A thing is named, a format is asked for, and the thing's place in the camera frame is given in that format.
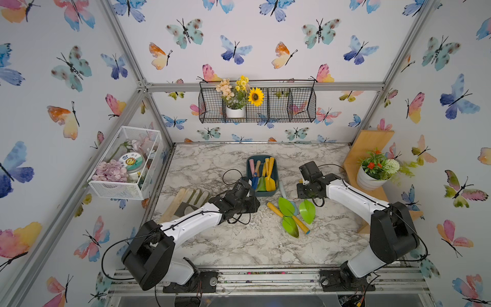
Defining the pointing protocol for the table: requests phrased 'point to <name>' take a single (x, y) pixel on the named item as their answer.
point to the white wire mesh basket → (146, 142)
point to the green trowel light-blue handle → (286, 207)
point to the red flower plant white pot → (375, 169)
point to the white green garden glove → (196, 197)
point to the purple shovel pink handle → (252, 167)
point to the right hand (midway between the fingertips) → (304, 189)
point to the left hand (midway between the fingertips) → (260, 202)
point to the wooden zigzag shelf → (366, 141)
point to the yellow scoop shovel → (268, 179)
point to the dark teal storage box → (264, 194)
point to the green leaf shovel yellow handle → (261, 181)
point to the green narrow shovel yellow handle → (307, 210)
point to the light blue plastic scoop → (285, 196)
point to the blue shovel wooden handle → (255, 176)
